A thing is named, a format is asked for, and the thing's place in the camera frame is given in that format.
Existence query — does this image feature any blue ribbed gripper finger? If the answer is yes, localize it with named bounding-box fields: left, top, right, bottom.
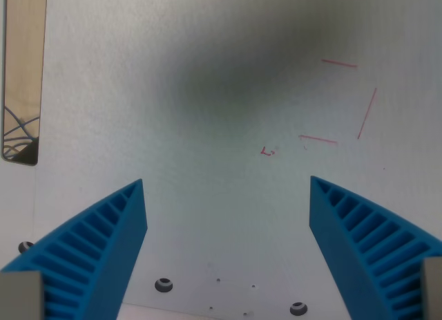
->
left=308, top=175, right=442, bottom=320
left=0, top=178, right=148, bottom=320

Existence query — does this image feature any black object under table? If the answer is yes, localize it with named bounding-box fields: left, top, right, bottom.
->
left=10, top=140, right=38, bottom=163

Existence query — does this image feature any thin blue cable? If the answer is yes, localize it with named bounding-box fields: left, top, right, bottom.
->
left=3, top=116, right=40, bottom=141
left=4, top=106, right=37, bottom=141

